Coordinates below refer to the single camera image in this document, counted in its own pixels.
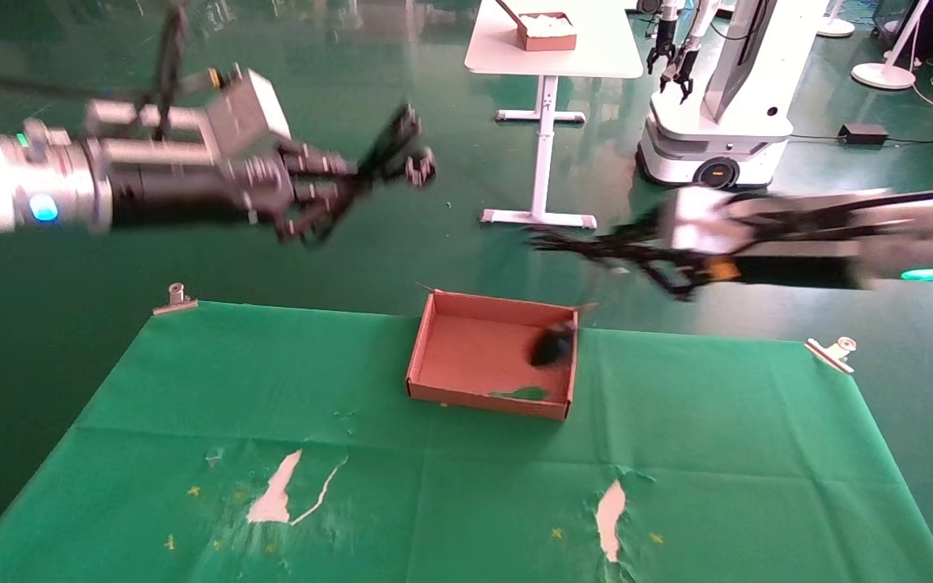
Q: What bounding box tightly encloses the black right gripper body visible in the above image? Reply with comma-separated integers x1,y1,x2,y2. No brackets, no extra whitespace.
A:
649,243,866,302

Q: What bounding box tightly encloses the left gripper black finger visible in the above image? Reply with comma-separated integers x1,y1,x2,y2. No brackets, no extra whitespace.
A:
280,104,427,191
275,182,364,248

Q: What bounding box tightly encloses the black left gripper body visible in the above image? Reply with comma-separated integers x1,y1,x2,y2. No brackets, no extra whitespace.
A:
106,148,300,234

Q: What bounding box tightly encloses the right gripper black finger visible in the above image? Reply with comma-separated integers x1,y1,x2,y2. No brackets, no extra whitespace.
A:
526,212,675,260
586,245,696,300

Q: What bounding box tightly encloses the open red-brown cardboard box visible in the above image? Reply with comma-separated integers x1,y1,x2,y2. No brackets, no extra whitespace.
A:
407,283,599,421

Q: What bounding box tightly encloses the small brown flapped cardboard box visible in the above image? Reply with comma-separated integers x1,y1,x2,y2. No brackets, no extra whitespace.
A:
496,0,579,53

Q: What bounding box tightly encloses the silver metal binder clip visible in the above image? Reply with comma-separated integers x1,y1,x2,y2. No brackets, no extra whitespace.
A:
805,337,858,376
154,282,200,316

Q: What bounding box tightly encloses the black power adapter brick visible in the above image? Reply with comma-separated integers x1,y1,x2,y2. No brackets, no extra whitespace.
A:
839,123,891,147

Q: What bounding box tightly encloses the white wheeled robot body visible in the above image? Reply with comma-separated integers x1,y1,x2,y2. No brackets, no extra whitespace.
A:
637,0,832,192

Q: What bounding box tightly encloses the black background robot gripper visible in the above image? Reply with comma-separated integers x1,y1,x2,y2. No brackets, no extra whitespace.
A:
671,47,699,104
648,32,680,75

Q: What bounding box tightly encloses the white stand with pole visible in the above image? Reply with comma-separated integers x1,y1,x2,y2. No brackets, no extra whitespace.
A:
852,0,933,91

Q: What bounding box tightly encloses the white packing material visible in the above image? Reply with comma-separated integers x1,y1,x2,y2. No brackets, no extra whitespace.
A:
525,13,577,36

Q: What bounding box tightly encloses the white round stand base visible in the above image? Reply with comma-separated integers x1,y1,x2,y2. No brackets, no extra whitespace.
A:
816,0,858,39

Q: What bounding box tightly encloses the green table cloth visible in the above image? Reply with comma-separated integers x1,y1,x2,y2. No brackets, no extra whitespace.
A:
0,301,933,583

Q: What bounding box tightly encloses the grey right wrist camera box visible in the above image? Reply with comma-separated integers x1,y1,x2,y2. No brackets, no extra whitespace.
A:
667,186,755,254

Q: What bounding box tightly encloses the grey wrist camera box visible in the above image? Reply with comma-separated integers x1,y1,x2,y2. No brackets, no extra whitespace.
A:
667,186,755,254
191,68,295,159

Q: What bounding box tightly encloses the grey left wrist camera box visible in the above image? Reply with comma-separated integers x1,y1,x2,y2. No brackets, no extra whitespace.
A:
191,68,295,159

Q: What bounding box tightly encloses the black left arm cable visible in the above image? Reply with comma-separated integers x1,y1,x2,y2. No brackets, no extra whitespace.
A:
0,2,190,140

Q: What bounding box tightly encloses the black floor power cable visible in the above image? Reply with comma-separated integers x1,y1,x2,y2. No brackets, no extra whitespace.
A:
790,132,933,148

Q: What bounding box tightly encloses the white pedestal table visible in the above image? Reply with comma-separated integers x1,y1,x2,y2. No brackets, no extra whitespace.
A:
465,0,645,231

